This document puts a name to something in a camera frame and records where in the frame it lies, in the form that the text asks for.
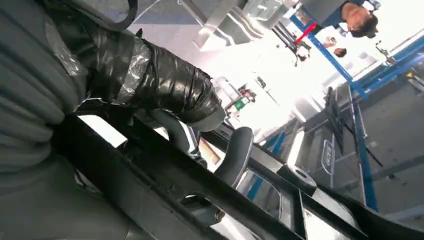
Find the red barrier belt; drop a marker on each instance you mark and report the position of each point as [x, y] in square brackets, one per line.
[305, 32]

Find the person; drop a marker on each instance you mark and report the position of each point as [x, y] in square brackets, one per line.
[359, 18]
[340, 52]

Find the blue steel rack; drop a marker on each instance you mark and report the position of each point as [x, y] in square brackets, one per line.
[362, 149]

